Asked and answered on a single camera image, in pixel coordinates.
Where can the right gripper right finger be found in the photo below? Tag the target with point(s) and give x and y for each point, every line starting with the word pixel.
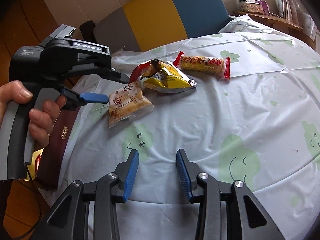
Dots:
pixel 229 207

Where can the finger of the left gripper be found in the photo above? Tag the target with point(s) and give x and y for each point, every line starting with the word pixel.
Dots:
pixel 75 100
pixel 106 73

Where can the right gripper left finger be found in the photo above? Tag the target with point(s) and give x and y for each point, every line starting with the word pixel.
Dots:
pixel 68 217

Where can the red white snack packet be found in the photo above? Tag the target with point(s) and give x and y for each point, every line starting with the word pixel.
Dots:
pixel 141 71

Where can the brown rice cracker packet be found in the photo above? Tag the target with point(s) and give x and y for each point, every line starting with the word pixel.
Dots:
pixel 128 103

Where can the person's left hand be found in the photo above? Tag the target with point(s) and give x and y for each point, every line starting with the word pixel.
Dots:
pixel 41 121

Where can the crumpled gold yellow snack bag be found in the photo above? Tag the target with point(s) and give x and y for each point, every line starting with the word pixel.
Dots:
pixel 165 78

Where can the maroon gold gift box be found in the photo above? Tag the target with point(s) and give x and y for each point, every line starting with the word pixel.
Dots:
pixel 46 163

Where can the grey yellow blue chair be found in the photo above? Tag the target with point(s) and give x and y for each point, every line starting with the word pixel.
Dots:
pixel 142 25

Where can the long red yellow snack bar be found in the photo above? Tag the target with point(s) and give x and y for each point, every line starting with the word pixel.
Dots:
pixel 219 67

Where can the white green cloud tablecloth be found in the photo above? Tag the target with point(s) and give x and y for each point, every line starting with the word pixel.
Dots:
pixel 260 126

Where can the tissue box on shelf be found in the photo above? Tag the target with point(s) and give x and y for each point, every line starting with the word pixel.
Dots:
pixel 254 6

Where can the wooden side shelf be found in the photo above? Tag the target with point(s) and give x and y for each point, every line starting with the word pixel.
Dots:
pixel 294 29

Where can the pink floral curtain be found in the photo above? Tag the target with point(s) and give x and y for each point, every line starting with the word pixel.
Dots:
pixel 295 12

